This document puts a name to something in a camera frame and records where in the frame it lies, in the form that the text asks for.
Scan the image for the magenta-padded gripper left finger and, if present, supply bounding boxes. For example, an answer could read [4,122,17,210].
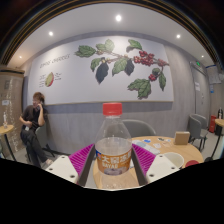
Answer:
[44,143,98,188]

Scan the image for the small brown box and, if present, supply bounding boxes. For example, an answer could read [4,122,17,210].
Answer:
[173,131,191,146]

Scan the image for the person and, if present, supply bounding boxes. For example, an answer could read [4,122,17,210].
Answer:
[18,91,54,168]

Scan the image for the grey door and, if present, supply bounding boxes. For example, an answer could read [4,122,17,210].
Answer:
[189,61,209,121]

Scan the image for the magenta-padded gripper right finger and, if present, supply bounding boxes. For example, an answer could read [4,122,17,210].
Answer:
[130,143,181,187]

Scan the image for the grey armchair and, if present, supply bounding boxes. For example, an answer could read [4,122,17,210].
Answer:
[121,118,158,139]
[187,113,209,151]

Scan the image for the round ceiling lights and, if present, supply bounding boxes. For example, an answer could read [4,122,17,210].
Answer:
[16,13,206,61]

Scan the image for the white wall poster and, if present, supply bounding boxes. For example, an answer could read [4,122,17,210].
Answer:
[205,64,223,85]

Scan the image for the clear red-capped drink bottle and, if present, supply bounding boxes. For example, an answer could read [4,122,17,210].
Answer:
[94,102,133,190]

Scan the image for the round wooden side table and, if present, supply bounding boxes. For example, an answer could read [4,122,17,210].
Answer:
[0,124,18,162]
[203,118,224,163]

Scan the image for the printed paper sheet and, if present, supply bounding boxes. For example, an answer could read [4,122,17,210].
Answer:
[131,137,174,156]

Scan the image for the coffee plant wall mural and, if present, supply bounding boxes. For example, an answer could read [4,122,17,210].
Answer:
[27,35,175,106]

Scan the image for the red fire extinguisher cabinet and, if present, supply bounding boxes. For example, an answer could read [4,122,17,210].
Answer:
[208,114,218,134]

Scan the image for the small clear bottle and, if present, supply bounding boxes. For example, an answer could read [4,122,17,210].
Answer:
[2,111,8,129]

